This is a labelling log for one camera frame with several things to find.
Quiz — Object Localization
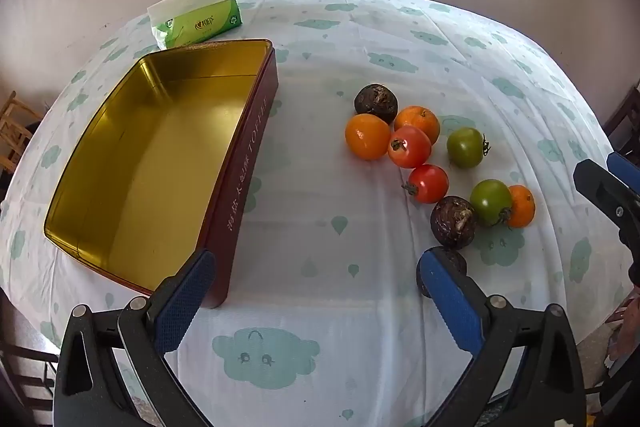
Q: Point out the red tomato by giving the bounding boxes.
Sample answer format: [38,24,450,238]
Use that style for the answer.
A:
[387,125,432,169]
[402,164,450,204]

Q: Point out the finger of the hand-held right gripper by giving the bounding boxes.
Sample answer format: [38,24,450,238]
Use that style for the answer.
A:
[606,152,640,198]
[573,159,640,233]

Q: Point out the green tomato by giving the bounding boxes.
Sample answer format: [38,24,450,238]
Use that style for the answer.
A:
[470,179,513,228]
[446,127,492,170]

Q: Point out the light wooden stool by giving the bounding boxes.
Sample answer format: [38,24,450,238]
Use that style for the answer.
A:
[0,91,43,178]

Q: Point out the brown taro root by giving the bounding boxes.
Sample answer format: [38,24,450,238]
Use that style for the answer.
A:
[430,195,478,251]
[354,83,399,120]
[417,246,468,299]

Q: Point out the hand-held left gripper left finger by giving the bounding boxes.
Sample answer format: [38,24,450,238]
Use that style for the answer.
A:
[54,248,217,427]

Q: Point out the orange mandarin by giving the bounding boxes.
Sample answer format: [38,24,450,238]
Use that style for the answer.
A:
[507,185,536,229]
[394,105,441,145]
[345,113,392,160]

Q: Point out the red and gold tin box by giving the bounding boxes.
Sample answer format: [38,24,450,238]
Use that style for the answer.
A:
[43,39,279,309]

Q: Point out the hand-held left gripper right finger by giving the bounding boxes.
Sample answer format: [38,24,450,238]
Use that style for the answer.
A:
[416,248,587,427]

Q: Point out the green tissue pack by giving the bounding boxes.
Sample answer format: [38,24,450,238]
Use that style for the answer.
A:
[147,0,243,50]

